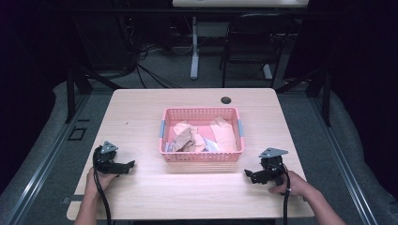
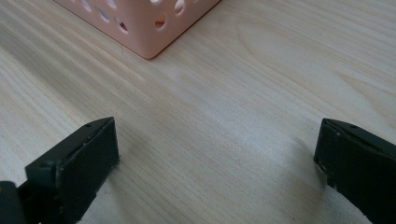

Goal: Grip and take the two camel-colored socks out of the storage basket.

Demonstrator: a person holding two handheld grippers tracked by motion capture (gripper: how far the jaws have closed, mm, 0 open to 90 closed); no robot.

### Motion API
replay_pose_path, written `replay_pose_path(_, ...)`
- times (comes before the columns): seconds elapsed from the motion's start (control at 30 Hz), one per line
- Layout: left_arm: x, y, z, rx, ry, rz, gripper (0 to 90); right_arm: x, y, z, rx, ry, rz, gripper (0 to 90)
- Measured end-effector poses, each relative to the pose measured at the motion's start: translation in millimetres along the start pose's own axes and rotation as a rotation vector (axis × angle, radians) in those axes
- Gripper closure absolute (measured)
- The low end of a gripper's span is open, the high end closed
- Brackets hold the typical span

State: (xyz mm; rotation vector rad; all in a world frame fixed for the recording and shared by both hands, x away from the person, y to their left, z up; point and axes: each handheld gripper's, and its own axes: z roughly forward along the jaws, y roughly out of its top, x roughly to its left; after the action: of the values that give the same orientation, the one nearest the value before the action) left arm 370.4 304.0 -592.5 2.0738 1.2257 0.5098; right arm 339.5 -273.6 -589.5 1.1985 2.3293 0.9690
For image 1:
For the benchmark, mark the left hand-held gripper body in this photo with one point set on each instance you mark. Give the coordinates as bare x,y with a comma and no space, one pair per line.
108,159

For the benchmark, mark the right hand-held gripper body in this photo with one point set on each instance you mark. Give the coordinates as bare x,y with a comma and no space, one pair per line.
271,168

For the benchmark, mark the person's left hand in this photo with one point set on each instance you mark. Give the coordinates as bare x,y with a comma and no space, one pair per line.
101,182

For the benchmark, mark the person's right hand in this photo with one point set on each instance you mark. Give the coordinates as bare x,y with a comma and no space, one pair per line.
294,186

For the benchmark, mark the peach orange sock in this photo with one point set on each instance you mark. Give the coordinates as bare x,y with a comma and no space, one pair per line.
223,136

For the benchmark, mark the pink plastic basket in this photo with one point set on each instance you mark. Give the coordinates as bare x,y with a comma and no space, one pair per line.
175,156

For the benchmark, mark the light blue cloth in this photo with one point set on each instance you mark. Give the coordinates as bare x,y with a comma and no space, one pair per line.
211,146

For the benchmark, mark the beige brown sock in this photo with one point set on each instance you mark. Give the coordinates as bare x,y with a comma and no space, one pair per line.
184,140

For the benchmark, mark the pale pink sock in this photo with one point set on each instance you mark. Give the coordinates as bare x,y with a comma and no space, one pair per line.
183,126

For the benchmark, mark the black metal stand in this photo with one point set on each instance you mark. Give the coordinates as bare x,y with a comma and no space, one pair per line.
76,87
319,90

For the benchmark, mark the black folding chair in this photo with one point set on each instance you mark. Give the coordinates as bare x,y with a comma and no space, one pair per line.
256,40

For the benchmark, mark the white desk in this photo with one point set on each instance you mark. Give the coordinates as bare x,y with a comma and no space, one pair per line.
219,3

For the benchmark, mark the aluminium floor rail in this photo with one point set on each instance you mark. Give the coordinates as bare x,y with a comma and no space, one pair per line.
40,175
341,162

